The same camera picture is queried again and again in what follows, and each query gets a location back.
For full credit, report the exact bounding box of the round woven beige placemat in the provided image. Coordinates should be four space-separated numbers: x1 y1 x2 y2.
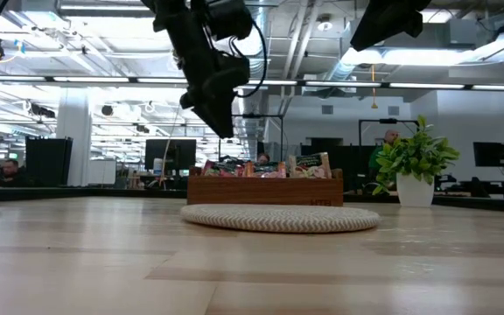
179 203 382 235

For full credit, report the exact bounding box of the silver round ventilation duct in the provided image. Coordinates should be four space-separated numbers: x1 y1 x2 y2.
324 47 367 84

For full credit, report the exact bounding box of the black aluminium table frame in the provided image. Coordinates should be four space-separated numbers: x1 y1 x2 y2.
0 184 504 215

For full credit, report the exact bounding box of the yellow hanging cord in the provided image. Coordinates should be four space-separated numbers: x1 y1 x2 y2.
368 64 378 110

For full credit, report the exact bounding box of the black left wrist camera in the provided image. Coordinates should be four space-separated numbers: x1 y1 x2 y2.
202 53 252 96

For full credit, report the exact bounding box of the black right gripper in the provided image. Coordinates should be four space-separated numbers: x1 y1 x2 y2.
349 0 433 53

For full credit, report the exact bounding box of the beige vanilla tea sachet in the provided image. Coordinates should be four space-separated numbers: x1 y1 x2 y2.
288 151 333 180

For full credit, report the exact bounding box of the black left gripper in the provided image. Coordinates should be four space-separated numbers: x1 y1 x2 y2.
168 30 235 140

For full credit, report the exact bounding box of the white pillar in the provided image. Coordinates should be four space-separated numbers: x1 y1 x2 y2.
55 87 94 188

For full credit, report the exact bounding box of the black metal stand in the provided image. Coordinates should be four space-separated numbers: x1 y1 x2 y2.
357 116 420 148

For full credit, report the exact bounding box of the silver corrugated ventilation duct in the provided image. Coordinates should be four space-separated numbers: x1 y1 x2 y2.
234 0 271 152

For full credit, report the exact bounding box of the green plant in white pot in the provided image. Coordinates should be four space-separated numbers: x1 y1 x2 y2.
372 114 461 208

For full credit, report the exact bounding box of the black cabinet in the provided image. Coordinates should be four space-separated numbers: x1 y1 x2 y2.
24 136 74 188

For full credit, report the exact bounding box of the wooden three-compartment tea box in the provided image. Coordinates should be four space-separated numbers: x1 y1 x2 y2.
186 168 345 207

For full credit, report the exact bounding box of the black computer monitor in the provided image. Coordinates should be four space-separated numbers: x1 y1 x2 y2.
472 141 504 169
143 138 198 172

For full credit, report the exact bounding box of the black left wrist camera cable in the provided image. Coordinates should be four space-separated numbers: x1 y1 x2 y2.
234 19 270 99

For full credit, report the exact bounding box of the long ceiling light strip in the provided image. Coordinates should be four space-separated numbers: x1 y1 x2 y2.
0 74 504 92

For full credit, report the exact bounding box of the black partition panel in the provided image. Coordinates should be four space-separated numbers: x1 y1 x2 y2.
299 136 381 196

